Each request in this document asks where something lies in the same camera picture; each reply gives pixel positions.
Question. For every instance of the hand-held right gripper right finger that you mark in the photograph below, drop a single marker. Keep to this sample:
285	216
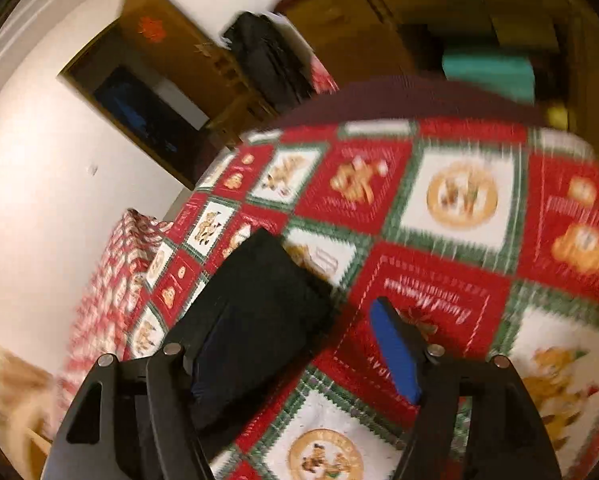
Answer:
394	350

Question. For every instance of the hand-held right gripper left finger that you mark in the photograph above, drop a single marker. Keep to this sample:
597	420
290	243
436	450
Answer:
172	377

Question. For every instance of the black pants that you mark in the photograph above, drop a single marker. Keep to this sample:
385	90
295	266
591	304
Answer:
259	300

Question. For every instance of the red printed blanket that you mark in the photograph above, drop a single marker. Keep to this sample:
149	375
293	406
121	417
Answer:
459	280

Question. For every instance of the dark maroon cloth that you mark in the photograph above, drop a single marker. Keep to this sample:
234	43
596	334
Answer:
404	100

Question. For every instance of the wooden chair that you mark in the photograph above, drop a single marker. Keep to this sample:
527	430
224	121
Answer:
234	105

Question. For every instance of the red patterned cloth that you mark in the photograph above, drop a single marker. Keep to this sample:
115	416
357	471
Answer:
324	76

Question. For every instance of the teal cloth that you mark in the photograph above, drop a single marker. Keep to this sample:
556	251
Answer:
489	77

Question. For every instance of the black bag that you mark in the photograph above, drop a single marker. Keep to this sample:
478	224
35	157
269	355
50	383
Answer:
269	60

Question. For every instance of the wooden door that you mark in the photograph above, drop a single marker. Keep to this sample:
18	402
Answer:
179	45

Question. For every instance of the red paper door decoration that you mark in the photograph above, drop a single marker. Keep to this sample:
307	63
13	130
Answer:
150	29

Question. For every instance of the wooden door frame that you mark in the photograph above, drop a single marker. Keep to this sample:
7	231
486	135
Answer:
79	72

